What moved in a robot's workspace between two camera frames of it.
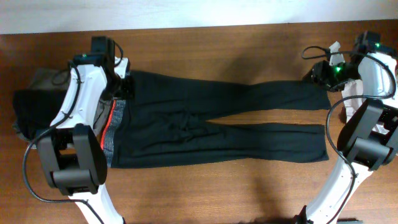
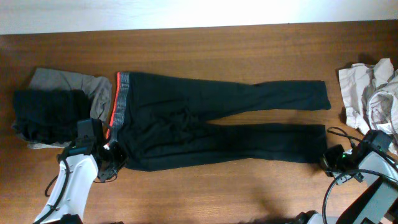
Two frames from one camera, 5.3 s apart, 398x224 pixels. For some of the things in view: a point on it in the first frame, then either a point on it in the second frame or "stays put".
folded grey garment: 60,79 stays put
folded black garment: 35,109 stays put
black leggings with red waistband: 163,120 stays put
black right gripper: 319,75 -> 326,157
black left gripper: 125,86 -> 109,159
